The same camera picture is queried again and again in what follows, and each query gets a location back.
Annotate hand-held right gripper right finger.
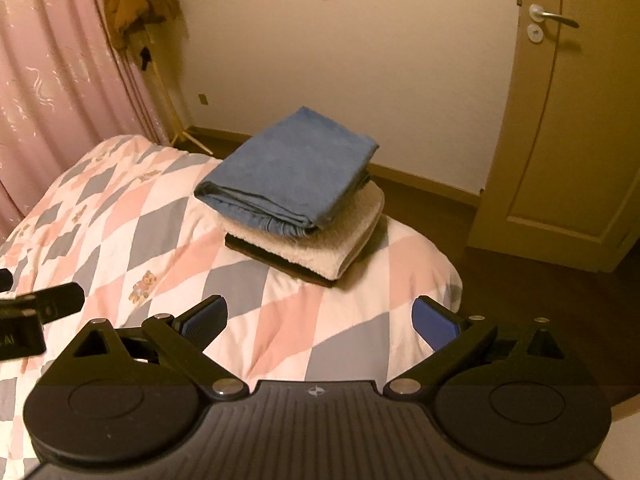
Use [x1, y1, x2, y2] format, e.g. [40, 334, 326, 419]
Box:
[384, 296, 587, 401]

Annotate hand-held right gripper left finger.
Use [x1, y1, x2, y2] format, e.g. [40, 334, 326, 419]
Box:
[50, 296, 247, 401]

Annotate blue jeans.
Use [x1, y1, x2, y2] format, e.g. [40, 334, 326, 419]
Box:
[194, 106, 380, 238]

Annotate dark brown folded cloth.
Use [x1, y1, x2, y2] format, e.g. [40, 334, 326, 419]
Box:
[224, 232, 342, 289]

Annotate pink grey diamond quilt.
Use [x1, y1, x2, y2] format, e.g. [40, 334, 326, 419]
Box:
[0, 134, 463, 461]

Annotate beige folded towel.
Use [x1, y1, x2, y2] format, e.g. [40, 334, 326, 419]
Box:
[224, 180, 386, 281]

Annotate wooden baseboard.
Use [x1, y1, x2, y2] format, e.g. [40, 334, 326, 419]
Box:
[186, 126, 482, 207]

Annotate pink curtain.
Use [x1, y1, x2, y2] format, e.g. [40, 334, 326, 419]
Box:
[0, 0, 170, 241]

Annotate wooden coat rack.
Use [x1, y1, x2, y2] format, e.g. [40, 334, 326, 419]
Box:
[100, 0, 214, 157]

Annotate beige door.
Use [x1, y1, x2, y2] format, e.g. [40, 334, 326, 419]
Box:
[466, 0, 640, 274]

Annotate olive brown jacket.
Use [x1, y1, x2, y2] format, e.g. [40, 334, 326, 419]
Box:
[92, 0, 190, 68]

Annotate silver door handle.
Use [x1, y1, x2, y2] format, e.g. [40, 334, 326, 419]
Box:
[529, 4, 580, 29]

